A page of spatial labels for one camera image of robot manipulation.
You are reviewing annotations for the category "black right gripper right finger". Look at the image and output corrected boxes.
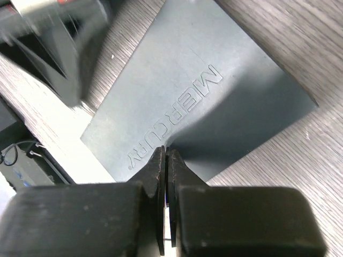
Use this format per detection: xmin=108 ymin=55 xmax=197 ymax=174
xmin=166 ymin=150 xmax=327 ymax=256

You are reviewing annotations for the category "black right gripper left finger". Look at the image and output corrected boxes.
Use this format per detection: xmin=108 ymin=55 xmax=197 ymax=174
xmin=1 ymin=146 xmax=166 ymax=256

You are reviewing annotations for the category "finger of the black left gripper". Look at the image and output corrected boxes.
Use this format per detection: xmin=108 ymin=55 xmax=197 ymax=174
xmin=1 ymin=1 xmax=110 ymax=107

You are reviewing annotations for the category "dark grey network switch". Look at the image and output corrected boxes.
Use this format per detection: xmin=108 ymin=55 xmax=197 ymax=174
xmin=81 ymin=1 xmax=316 ymax=182

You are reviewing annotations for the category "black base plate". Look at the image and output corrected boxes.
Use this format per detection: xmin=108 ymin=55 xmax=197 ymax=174
xmin=1 ymin=99 xmax=75 ymax=191

